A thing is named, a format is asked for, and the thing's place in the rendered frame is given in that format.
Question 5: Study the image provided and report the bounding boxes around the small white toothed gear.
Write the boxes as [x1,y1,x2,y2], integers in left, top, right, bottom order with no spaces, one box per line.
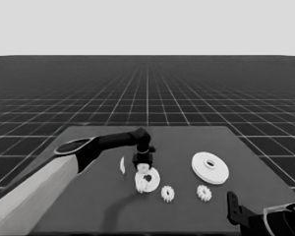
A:
[196,184,213,203]
[160,185,176,204]
[136,162,150,175]
[135,180,149,195]

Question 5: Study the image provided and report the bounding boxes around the small thin white T-shaped piece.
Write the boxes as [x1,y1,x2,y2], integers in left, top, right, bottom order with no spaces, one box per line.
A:
[118,155,127,175]

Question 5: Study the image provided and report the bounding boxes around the white round carrier with pins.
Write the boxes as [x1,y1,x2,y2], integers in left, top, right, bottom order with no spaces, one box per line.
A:
[134,166,161,194]

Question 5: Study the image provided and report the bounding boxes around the large thick white disc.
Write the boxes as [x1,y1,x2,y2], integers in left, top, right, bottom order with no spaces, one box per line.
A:
[191,150,230,186]

